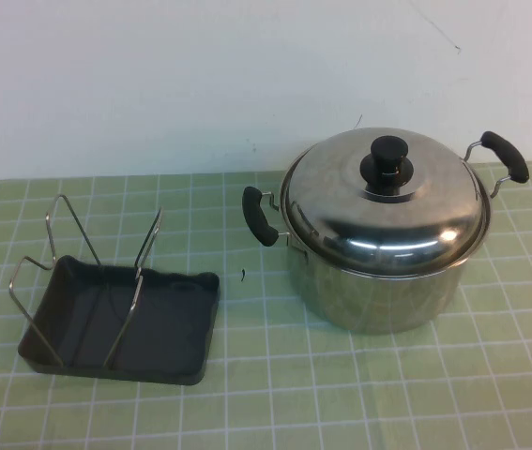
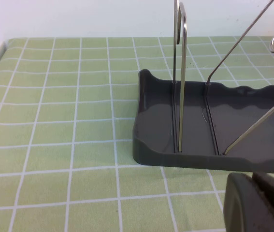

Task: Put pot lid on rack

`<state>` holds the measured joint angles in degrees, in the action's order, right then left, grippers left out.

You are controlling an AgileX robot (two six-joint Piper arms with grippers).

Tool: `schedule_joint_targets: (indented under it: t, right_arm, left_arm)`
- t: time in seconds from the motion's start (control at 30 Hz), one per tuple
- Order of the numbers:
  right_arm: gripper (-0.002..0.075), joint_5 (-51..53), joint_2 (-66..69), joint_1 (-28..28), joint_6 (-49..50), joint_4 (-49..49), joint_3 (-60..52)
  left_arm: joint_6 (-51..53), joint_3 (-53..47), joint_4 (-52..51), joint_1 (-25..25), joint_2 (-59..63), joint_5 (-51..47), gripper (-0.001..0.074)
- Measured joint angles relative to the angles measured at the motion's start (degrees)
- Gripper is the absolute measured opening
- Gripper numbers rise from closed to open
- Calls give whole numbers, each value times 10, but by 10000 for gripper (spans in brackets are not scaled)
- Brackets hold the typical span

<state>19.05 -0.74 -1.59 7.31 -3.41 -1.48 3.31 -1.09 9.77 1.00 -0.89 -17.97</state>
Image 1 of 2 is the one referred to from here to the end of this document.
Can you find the green checked tablecloth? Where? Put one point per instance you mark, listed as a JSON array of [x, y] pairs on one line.
[[340, 398]]

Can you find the steel pot lid black knob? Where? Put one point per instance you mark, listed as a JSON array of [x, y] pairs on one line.
[[340, 201]]

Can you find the small black speck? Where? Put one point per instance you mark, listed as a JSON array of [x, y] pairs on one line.
[[243, 275]]

